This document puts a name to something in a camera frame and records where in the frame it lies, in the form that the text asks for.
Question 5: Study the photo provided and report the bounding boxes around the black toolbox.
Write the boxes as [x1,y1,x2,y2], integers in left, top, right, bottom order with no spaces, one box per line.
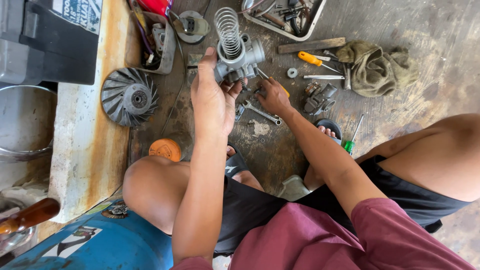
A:
[0,0,104,86]

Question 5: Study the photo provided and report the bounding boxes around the red packet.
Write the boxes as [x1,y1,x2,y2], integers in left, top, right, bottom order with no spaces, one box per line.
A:
[136,0,175,17]

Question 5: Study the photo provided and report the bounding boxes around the dark metal carburetor part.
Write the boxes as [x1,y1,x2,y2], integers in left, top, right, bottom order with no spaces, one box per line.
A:
[303,82,338,116]

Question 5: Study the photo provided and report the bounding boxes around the wooden stick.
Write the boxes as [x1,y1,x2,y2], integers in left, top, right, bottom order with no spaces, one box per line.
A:
[278,37,346,55]

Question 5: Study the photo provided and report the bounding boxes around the orange handled screwdriver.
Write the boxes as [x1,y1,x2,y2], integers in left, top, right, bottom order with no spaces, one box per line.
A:
[298,51,343,74]

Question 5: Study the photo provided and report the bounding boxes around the brown wooden handle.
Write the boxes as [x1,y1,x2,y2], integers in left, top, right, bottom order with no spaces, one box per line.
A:
[0,197,61,235]

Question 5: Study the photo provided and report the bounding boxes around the maroon shirt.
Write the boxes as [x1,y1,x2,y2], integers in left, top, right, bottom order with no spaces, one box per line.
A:
[170,197,477,270]

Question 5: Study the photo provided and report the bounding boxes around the silver combination wrench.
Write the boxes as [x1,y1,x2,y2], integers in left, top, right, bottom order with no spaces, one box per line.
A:
[242,100,283,126]

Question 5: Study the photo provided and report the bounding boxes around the green handled screwdriver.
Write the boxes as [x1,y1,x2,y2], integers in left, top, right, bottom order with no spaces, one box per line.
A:
[343,114,365,155]

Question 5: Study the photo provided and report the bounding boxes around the yellow handled screwdriver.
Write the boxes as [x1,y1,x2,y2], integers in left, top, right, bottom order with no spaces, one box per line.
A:
[256,67,290,98]

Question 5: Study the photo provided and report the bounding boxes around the silver metal basin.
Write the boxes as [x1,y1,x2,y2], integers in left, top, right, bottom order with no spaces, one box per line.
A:
[0,85,58,158]

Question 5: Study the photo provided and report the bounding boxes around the person's right hand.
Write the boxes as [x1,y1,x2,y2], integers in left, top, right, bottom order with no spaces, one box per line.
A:
[255,77,293,119]

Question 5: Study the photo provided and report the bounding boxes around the round metal disc part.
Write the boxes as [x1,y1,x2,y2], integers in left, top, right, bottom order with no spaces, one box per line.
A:
[175,10,211,46]

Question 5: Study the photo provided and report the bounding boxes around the black sandal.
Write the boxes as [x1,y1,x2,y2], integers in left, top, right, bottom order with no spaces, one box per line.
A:
[224,142,250,179]
[314,118,343,145]

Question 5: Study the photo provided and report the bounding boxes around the black shorts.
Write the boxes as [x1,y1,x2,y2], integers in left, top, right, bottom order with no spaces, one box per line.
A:
[213,154,474,258]

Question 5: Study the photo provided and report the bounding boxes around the metal tray of parts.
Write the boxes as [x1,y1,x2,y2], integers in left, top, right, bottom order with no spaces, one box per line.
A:
[241,0,327,42]

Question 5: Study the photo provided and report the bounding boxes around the black right sandal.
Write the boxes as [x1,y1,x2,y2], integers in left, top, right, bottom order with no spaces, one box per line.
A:
[314,118,343,145]

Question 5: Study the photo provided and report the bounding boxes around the grey carburetor with spring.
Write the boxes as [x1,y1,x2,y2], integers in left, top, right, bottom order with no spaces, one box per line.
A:
[213,7,266,93]

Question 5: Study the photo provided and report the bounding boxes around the blue stickered drum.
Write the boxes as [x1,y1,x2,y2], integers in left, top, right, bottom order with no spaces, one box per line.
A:
[0,198,174,270]

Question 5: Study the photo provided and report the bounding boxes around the grey finned pulley fan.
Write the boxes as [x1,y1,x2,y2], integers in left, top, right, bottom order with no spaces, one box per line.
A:
[101,67,160,127]

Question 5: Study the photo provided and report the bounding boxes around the person's left hand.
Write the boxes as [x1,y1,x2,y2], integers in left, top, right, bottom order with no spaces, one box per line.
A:
[190,47,248,138]

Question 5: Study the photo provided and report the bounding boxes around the black left sandal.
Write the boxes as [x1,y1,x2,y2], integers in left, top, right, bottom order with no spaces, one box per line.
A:
[224,142,250,179]

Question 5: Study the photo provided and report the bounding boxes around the orange round lid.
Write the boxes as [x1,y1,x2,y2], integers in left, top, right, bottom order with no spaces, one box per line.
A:
[148,138,182,163]

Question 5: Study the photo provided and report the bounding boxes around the grey box of wires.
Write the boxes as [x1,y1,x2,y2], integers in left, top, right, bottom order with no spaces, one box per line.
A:
[125,10,177,75]

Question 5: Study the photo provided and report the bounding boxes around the olive green rag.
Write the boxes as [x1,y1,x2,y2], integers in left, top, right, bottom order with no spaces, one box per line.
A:
[335,40,419,98]

